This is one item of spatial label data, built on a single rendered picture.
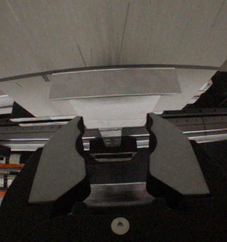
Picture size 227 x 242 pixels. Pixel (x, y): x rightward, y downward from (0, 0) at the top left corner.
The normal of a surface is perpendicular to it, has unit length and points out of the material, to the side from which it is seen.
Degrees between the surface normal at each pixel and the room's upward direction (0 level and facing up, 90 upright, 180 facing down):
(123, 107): 0
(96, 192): 90
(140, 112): 0
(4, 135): 90
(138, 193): 90
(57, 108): 0
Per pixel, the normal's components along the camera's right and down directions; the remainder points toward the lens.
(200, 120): -0.03, -0.33
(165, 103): 0.04, 0.94
